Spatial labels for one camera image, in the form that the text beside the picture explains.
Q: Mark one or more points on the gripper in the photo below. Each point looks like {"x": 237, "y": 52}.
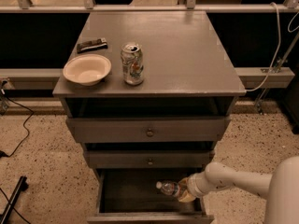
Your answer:
{"x": 195, "y": 184}

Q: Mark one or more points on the clear plastic water bottle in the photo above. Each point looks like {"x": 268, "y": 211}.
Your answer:
{"x": 171, "y": 188}

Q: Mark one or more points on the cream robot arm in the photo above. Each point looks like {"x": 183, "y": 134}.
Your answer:
{"x": 280, "y": 189}

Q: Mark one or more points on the bottom grey open drawer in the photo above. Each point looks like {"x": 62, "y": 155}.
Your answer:
{"x": 130, "y": 196}

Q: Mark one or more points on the grey wooden drawer cabinet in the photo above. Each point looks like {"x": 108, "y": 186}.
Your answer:
{"x": 187, "y": 74}

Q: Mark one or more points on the middle grey drawer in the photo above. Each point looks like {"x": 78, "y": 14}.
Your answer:
{"x": 121, "y": 159}

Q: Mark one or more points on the top grey drawer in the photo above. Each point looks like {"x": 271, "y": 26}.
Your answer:
{"x": 147, "y": 130}

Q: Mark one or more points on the aluminium soda can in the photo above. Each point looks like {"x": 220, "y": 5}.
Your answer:
{"x": 132, "y": 63}

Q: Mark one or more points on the white paper bowl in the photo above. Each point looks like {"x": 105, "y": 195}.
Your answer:
{"x": 87, "y": 70}

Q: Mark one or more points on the black bar on floor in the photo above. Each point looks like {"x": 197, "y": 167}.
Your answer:
{"x": 21, "y": 186}

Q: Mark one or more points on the dark snack bar wrapper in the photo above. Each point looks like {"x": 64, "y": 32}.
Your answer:
{"x": 96, "y": 44}

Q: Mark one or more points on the metal window railing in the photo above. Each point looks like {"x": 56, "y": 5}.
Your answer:
{"x": 77, "y": 6}

